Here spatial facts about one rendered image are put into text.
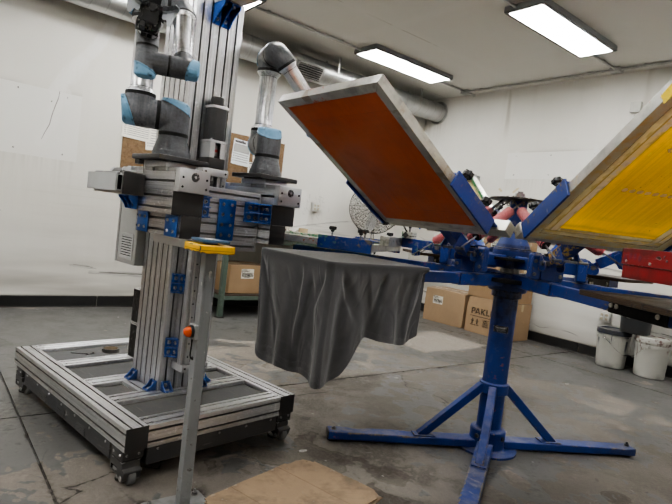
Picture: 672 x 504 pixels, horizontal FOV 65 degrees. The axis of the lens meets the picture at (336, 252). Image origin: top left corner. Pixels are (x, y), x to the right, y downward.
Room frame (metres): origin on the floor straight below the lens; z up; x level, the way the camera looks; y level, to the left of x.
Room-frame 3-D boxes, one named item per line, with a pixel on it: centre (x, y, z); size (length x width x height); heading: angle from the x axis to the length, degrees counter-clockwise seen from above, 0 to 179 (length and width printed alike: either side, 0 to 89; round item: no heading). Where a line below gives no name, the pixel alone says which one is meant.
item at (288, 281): (1.88, 0.14, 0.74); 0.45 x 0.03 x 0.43; 39
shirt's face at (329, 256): (2.03, -0.04, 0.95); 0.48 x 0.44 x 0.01; 129
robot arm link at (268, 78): (2.65, 0.43, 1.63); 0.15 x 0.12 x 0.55; 24
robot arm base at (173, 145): (2.16, 0.71, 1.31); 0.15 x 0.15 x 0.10
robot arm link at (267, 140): (2.53, 0.38, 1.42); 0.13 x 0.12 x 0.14; 24
